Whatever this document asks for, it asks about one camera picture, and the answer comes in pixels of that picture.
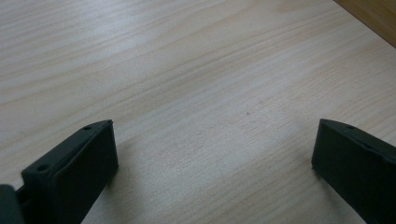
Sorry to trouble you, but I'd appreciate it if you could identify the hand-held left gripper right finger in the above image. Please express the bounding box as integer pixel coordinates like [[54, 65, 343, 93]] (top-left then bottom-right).
[[311, 118, 396, 224]]

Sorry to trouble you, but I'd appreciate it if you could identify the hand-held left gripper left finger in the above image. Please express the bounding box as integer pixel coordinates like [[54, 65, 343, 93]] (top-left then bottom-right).
[[21, 119, 120, 224]]

